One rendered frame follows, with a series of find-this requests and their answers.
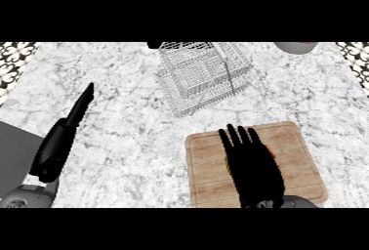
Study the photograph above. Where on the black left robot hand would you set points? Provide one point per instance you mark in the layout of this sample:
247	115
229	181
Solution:
55	149

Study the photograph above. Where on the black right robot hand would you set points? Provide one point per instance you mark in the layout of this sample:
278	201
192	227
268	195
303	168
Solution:
254	169

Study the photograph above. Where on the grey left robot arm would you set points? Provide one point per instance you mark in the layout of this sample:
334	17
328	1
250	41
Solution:
26	196

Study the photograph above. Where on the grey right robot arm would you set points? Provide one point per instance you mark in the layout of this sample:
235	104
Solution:
300	202

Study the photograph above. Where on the wooden cutting board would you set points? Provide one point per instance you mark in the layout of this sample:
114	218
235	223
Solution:
207	169

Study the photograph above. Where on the small black object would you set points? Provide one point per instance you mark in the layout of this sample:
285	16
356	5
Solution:
154	45

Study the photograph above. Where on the grey round pot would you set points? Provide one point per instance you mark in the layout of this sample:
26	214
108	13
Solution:
296	47

